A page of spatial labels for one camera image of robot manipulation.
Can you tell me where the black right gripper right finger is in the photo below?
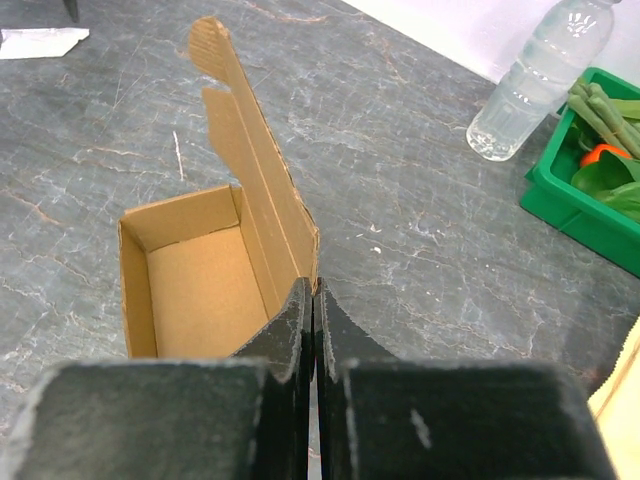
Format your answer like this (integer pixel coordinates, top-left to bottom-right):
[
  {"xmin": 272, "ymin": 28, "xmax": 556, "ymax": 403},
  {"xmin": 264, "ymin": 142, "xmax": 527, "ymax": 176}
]
[{"xmin": 313, "ymin": 278, "xmax": 395, "ymax": 479}]

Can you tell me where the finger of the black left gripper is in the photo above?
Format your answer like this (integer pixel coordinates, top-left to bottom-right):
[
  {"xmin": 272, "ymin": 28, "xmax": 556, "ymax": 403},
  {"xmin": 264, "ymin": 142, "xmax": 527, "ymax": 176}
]
[{"xmin": 63, "ymin": 0, "xmax": 80, "ymax": 23}]

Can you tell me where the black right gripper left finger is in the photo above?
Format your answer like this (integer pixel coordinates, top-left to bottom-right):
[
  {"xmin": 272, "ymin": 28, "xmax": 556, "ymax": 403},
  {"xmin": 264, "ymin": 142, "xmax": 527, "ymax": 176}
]
[{"xmin": 235, "ymin": 278, "xmax": 314, "ymax": 479}]

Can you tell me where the small white paper scrap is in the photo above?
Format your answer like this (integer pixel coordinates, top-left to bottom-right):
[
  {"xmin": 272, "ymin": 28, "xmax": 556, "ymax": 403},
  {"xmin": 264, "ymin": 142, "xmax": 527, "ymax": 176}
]
[{"xmin": 1, "ymin": 28, "xmax": 90, "ymax": 60}]

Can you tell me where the brown cardboard paper box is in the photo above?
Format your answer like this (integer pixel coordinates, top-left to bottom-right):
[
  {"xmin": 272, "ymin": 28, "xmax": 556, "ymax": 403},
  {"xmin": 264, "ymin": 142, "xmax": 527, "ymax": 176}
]
[{"xmin": 118, "ymin": 17, "xmax": 319, "ymax": 358}]

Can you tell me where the green plastic tray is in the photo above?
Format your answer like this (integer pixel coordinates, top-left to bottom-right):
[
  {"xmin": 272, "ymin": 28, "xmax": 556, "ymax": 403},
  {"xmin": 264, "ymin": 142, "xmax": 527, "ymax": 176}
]
[{"xmin": 520, "ymin": 68, "xmax": 639, "ymax": 275}]

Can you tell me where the red beige snack bag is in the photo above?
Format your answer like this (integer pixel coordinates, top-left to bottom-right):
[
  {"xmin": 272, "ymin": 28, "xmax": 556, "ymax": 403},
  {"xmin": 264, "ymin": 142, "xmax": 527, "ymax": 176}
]
[{"xmin": 588, "ymin": 320, "xmax": 640, "ymax": 480}]

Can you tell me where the orange carrot piece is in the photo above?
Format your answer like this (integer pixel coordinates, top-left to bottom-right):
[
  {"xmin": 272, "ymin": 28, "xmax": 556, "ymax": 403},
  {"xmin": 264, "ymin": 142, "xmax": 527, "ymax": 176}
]
[{"xmin": 580, "ymin": 143, "xmax": 631, "ymax": 168}]

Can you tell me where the bok choy cabbage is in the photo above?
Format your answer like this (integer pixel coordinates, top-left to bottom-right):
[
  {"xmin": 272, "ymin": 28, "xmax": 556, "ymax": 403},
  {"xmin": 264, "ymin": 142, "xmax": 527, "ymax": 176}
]
[{"xmin": 571, "ymin": 151, "xmax": 639, "ymax": 222}]

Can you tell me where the green long beans bunch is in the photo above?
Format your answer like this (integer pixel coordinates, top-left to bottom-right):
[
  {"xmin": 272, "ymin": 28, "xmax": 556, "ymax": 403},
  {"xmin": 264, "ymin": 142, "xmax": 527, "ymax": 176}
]
[{"xmin": 567, "ymin": 79, "xmax": 639, "ymax": 159}]

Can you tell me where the clear plastic water bottle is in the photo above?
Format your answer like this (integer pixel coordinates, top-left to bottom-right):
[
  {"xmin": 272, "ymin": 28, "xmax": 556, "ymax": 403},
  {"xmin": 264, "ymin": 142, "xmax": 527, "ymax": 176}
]
[{"xmin": 466, "ymin": 0, "xmax": 616, "ymax": 162}]

